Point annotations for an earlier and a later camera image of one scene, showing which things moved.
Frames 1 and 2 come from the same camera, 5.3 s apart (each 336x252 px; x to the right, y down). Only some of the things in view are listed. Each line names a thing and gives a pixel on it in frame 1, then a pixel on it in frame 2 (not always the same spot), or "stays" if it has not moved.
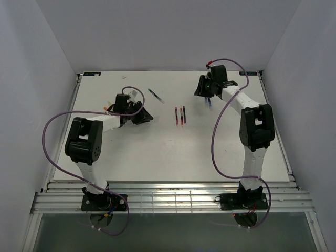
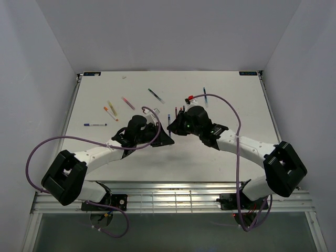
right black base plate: (244, 201) stays
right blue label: (248, 73) stays
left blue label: (92, 73) stays
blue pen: (210, 105) -> (169, 117)
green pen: (157, 96) stays
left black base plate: (103, 202) stays
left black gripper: (145, 116) -> (164, 139)
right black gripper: (200, 91) -> (177, 126)
